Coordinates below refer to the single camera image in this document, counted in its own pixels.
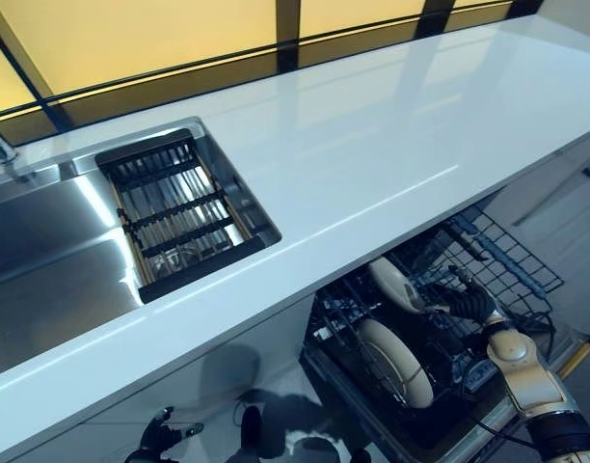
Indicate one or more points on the black sink drying rack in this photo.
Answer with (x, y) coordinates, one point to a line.
(179, 209)

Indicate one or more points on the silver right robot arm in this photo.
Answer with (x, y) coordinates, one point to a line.
(512, 347)

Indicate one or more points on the white counter side panel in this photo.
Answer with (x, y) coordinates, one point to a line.
(555, 183)

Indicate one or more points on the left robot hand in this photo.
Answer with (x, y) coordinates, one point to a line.
(157, 434)

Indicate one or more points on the stainless steel sink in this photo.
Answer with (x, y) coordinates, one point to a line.
(44, 270)

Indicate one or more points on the dark robot foot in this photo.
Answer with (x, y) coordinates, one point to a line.
(251, 429)

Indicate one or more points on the chrome kitchen faucet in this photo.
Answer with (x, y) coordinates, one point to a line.
(1, 152)

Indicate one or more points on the large beige plate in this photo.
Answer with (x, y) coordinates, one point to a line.
(396, 357)

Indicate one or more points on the small beige plate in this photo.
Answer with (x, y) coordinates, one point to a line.
(394, 282)

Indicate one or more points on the white cabinet front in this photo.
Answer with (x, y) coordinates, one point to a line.
(203, 376)

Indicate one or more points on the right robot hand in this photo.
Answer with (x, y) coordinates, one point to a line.
(473, 303)

